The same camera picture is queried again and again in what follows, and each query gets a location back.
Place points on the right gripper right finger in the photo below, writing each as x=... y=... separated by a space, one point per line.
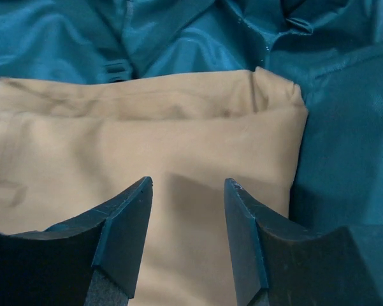
x=278 y=262

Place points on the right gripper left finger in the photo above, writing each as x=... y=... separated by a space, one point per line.
x=91 y=259

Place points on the pink open suitcase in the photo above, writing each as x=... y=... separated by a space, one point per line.
x=333 y=50

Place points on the mustard brown garment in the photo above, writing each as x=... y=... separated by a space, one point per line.
x=65 y=148

